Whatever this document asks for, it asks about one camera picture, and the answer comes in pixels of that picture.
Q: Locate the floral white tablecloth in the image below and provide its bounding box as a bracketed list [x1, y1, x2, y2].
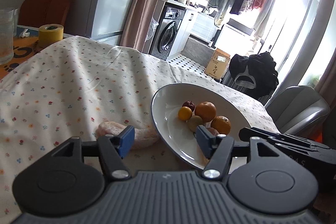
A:
[1, 36, 277, 223]

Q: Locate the cardboard box on floor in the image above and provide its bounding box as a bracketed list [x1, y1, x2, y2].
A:
[205, 48, 231, 80]

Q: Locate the small kumquat left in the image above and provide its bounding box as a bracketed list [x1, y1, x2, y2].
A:
[178, 106, 193, 121]

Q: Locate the large orange back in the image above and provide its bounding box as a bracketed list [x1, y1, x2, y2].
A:
[194, 102, 217, 123]

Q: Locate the orange table mat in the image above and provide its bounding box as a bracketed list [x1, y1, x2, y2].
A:
[0, 25, 72, 80]

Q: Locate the yellow tape roll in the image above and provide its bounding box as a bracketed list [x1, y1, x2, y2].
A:
[38, 24, 64, 48]

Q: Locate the clear drinking glass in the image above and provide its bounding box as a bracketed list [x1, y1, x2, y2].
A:
[0, 8, 15, 65]

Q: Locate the black clothes pile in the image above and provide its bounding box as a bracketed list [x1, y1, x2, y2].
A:
[229, 52, 278, 100]

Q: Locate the dark red small fruit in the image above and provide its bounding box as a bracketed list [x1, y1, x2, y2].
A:
[182, 101, 195, 111]

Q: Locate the grey washing machine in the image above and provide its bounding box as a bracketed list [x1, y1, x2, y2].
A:
[149, 3, 186, 60]

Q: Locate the white bowl with blue rim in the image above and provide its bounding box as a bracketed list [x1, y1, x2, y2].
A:
[151, 83, 251, 169]

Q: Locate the striped grey chair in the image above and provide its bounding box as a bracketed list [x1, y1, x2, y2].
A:
[221, 70, 273, 105]

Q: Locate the large orange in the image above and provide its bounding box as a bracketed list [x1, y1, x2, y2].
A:
[211, 116, 231, 135]
[194, 102, 217, 123]

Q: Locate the large orange front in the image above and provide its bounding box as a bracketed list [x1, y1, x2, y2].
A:
[211, 116, 231, 135]

